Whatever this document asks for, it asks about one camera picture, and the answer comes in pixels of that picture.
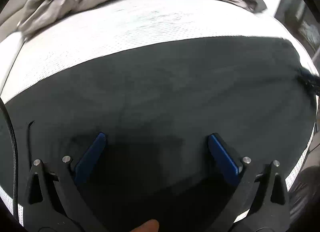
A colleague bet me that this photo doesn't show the black cable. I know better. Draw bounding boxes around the black cable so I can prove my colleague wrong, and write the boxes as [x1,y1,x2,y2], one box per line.
[0,97,20,220]

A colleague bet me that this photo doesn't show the left hand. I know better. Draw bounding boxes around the left hand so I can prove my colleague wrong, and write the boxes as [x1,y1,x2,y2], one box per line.
[131,220,159,232]

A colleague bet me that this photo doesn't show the dark wooden furniture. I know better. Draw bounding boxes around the dark wooden furniture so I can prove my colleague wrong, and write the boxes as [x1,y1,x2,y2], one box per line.
[275,0,319,57]

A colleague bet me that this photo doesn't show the white mesh mattress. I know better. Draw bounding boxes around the white mesh mattress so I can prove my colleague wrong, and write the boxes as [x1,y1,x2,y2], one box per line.
[0,0,320,227]

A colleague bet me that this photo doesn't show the black pants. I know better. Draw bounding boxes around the black pants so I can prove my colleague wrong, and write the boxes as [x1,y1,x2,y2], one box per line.
[6,36,317,231]

